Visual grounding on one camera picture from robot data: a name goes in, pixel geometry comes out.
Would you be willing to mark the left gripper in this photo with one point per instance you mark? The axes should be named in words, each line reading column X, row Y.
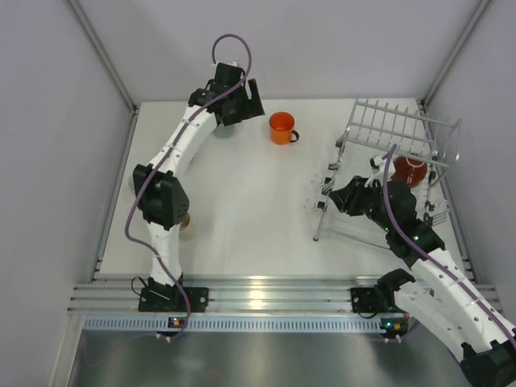
column 251, row 108

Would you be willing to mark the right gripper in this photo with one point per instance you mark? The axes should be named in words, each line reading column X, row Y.
column 347, row 198

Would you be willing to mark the grey ceramic mug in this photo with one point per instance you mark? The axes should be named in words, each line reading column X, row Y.
column 224, row 132

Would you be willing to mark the orange mug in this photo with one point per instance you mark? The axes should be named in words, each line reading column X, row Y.
column 281, row 128

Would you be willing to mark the red floral mug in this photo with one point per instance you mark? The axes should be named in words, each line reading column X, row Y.
column 409, row 170

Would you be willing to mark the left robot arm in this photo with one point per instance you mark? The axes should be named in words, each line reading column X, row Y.
column 160, row 197

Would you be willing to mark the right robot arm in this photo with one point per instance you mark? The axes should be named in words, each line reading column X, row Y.
column 432, row 288

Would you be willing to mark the metal dish rack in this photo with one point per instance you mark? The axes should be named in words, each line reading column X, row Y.
column 400, row 139

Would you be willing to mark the beige cup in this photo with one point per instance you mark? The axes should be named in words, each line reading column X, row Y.
column 186, row 231

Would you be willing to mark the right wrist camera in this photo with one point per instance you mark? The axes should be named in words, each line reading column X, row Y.
column 378, row 165

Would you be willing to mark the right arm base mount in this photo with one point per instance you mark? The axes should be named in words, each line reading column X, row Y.
column 375, row 298

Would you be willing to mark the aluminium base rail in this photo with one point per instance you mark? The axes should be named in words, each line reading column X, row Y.
column 230, row 294

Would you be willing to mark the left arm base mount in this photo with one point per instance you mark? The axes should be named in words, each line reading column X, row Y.
column 156, row 297

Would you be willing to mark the slotted cable duct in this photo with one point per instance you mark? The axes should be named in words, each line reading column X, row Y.
column 237, row 324

